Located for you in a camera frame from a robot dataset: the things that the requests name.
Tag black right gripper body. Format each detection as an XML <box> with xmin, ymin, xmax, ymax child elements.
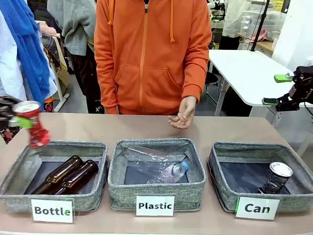
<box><xmin>288</xmin><ymin>65</ymin><xmax>313</xmax><ymax>105</ymax></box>

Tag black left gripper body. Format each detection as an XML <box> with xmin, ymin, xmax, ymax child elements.
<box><xmin>0</xmin><ymin>95</ymin><xmax>23</xmax><ymax>128</ymax></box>

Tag crushed red soda can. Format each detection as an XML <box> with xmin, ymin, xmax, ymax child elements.
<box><xmin>12</xmin><ymin>100</ymin><xmax>51</xmax><ymax>149</ymax></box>

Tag brown glass bottle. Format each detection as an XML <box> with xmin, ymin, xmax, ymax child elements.
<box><xmin>54</xmin><ymin>159</ymin><xmax>100</xmax><ymax>196</ymax></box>
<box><xmin>31</xmin><ymin>155</ymin><xmax>84</xmax><ymax>195</ymax></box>

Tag crushed dark can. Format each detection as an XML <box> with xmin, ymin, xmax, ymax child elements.
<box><xmin>258</xmin><ymin>162</ymin><xmax>294</xmax><ymax>195</ymax></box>

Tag clear plastic bottle blue cap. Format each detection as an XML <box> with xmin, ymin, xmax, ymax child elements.
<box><xmin>146</xmin><ymin>160</ymin><xmax>190</xmax><ymax>185</ymax></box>

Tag grey fabric basket labelled Bottle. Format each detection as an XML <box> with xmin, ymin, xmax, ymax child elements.
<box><xmin>0</xmin><ymin>140</ymin><xmax>109</xmax><ymax>213</ymax></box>

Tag grey fabric basket labelled Can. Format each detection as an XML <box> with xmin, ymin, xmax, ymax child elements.
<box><xmin>207</xmin><ymin>141</ymin><xmax>313</xmax><ymax>213</ymax></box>

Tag white Can label sign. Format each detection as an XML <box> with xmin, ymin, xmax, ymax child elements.
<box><xmin>235</xmin><ymin>196</ymin><xmax>281</xmax><ymax>220</ymax></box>

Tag grey fabric basket labelled Plastic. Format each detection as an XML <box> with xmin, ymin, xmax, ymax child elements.
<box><xmin>108</xmin><ymin>138</ymin><xmax>207</xmax><ymax>212</ymax></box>

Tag person's left hand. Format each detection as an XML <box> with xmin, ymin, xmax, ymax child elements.
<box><xmin>168</xmin><ymin>95</ymin><xmax>198</xmax><ymax>130</ymax></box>

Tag white hanging cloth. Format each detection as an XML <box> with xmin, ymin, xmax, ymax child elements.
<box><xmin>0</xmin><ymin>9</ymin><xmax>58</xmax><ymax>98</ymax></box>

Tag white background table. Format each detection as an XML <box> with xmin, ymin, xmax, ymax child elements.
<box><xmin>208</xmin><ymin>49</ymin><xmax>313</xmax><ymax>117</ymax></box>

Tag pink cloth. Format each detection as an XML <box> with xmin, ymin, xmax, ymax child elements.
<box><xmin>244</xmin><ymin>29</ymin><xmax>271</xmax><ymax>44</ymax></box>

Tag black stand pole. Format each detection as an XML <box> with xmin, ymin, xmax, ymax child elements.
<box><xmin>250</xmin><ymin>0</ymin><xmax>270</xmax><ymax>52</ymax></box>

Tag clear plastic storage boxes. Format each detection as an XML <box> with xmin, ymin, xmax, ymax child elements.
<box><xmin>240</xmin><ymin>9</ymin><xmax>287</xmax><ymax>38</ymax></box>

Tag blue hanging cloth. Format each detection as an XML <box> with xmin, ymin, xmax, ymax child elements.
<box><xmin>0</xmin><ymin>0</ymin><xmax>51</xmax><ymax>111</ymax></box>

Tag black round stool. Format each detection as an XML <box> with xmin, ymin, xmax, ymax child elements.
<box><xmin>204</xmin><ymin>71</ymin><xmax>221</xmax><ymax>103</ymax></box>

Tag brown patterned fabric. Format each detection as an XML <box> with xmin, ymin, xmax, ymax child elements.
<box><xmin>40</xmin><ymin>33</ymin><xmax>65</xmax><ymax>72</ymax></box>

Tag background person in white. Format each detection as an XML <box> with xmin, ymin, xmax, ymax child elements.
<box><xmin>219</xmin><ymin>0</ymin><xmax>249</xmax><ymax>50</ymax></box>

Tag black hanging trousers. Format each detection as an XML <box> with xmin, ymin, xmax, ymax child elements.
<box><xmin>70</xmin><ymin>52</ymin><xmax>106</xmax><ymax>115</ymax></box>

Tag white Bottle label sign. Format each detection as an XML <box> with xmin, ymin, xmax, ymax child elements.
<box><xmin>31</xmin><ymin>198</ymin><xmax>75</xmax><ymax>224</ymax></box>

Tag grey hanging garment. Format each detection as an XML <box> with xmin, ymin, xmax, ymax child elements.
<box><xmin>46</xmin><ymin>0</ymin><xmax>97</xmax><ymax>56</ymax></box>

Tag person in orange hoodie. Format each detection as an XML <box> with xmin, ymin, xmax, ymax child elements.
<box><xmin>93</xmin><ymin>0</ymin><xmax>213</xmax><ymax>116</ymax></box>

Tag white Plastic label sign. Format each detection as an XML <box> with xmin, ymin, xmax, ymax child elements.
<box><xmin>135</xmin><ymin>195</ymin><xmax>175</xmax><ymax>217</ymax></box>

